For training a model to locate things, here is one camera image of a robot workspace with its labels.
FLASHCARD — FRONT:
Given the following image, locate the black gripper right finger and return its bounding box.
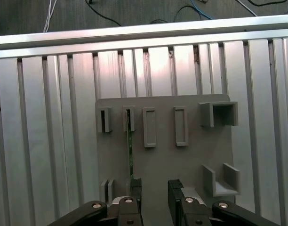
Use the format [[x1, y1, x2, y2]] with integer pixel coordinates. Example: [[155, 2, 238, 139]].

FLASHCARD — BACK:
[[168, 179, 278, 226]]

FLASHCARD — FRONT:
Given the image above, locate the black floor cable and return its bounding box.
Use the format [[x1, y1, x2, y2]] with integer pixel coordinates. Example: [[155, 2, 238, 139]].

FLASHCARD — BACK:
[[86, 0, 122, 26]]

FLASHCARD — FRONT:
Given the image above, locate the white floor cable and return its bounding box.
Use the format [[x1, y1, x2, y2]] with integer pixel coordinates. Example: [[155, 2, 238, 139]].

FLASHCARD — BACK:
[[43, 0, 58, 32], [235, 0, 258, 17]]

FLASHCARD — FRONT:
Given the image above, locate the blue floor cable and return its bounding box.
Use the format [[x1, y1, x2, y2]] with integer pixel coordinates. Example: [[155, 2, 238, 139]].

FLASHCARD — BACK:
[[190, 0, 216, 20]]

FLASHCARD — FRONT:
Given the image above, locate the green RAM stick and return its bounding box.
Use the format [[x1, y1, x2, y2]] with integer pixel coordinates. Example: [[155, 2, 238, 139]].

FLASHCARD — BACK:
[[126, 108, 136, 181]]

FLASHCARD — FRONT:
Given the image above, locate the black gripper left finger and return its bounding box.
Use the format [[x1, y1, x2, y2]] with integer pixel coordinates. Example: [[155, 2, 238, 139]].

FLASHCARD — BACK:
[[48, 178, 144, 226]]

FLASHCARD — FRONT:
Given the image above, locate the grey parts rack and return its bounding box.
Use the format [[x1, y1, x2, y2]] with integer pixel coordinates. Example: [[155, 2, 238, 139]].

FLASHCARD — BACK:
[[95, 94, 241, 226]]

